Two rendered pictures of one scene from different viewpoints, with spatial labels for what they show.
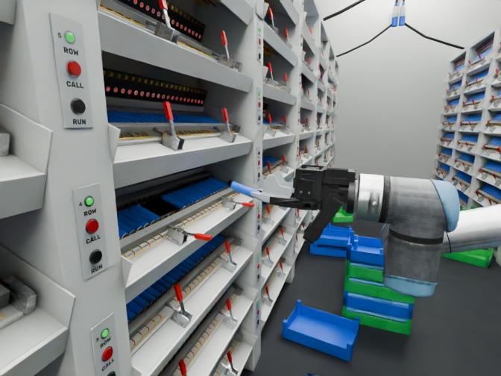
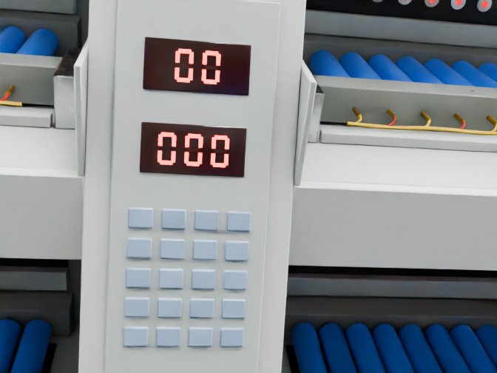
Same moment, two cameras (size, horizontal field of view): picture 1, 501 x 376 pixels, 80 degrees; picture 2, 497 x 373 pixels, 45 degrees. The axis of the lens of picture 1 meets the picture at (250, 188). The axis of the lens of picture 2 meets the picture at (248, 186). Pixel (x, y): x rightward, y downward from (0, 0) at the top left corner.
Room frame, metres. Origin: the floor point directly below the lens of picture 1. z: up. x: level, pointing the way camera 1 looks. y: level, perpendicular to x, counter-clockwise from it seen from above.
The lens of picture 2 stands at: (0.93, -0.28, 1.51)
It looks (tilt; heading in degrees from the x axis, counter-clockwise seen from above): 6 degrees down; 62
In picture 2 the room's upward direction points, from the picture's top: 3 degrees clockwise
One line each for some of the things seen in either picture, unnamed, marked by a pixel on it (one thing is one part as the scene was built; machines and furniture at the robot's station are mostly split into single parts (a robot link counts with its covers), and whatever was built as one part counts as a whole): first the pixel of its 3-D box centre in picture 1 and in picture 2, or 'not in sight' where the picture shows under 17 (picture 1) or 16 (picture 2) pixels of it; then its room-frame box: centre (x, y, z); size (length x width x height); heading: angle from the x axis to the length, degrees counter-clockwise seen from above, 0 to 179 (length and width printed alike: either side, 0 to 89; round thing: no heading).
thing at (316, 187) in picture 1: (323, 189); not in sight; (0.59, -0.15, 0.82); 0.12 x 0.08 x 0.09; 70
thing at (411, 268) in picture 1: (410, 259); not in sight; (0.54, -0.31, 0.69); 0.12 x 0.09 x 0.12; 159
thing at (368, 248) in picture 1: (380, 248); not in sight; (1.34, -0.63, 0.36); 0.30 x 0.20 x 0.08; 68
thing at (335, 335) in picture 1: (320, 327); not in sight; (1.19, -0.32, 0.04); 0.30 x 0.20 x 0.08; 61
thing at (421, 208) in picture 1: (416, 204); not in sight; (0.53, -0.31, 0.80); 0.12 x 0.09 x 0.10; 70
